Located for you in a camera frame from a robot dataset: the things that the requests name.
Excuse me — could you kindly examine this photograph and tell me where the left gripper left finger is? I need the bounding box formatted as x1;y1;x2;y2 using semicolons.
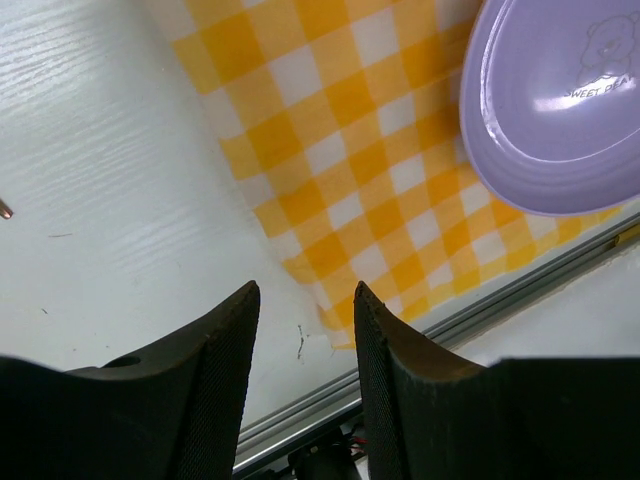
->
1;282;260;479

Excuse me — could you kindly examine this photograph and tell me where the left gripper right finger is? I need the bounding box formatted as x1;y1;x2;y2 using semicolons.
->
354;283;639;479

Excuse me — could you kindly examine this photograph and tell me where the copper fork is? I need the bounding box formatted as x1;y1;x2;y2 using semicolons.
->
0;200;13;220

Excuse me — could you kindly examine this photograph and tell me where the lavender plate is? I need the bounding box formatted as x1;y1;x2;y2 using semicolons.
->
459;1;639;216

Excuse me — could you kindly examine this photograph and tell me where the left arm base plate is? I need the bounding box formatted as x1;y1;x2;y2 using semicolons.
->
259;419;374;480

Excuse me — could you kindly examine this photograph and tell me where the aluminium front rail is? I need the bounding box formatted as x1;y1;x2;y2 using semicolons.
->
234;216;639;479

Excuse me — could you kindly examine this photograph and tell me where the yellow checkered cloth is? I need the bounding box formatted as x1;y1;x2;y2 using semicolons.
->
148;1;609;348

